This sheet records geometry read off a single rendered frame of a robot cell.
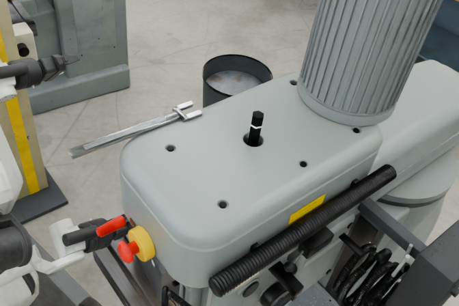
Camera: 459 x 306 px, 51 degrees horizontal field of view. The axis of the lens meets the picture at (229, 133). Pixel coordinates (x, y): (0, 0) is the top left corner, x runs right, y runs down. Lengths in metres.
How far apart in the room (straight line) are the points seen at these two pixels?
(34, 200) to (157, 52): 1.90
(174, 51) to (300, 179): 3.75
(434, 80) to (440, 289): 0.61
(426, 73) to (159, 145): 0.85
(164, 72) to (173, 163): 3.45
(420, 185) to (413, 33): 0.61
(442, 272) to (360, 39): 0.46
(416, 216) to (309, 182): 0.64
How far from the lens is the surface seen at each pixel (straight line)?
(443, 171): 1.45
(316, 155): 0.85
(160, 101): 3.90
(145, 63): 4.32
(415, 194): 1.35
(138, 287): 1.75
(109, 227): 0.94
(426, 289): 1.05
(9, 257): 1.15
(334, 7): 0.83
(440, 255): 1.02
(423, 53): 4.82
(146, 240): 0.82
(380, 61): 0.86
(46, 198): 3.22
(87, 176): 3.34
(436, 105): 1.32
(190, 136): 0.84
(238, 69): 3.43
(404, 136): 1.18
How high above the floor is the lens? 2.46
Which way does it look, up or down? 42 degrees down
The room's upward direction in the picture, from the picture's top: 8 degrees clockwise
